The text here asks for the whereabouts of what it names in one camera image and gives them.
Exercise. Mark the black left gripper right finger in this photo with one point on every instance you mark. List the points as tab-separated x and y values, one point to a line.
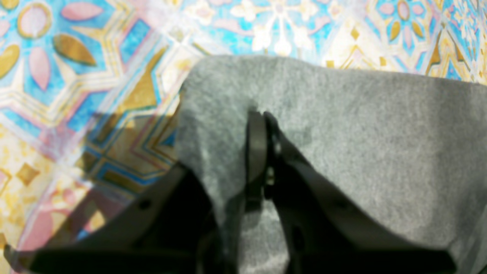
326	232

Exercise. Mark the grey T-shirt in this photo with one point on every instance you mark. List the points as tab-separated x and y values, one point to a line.
410	150

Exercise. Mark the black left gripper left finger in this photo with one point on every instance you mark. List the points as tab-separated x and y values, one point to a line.
170	228

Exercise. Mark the colourful patterned tablecloth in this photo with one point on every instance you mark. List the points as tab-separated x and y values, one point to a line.
90	93

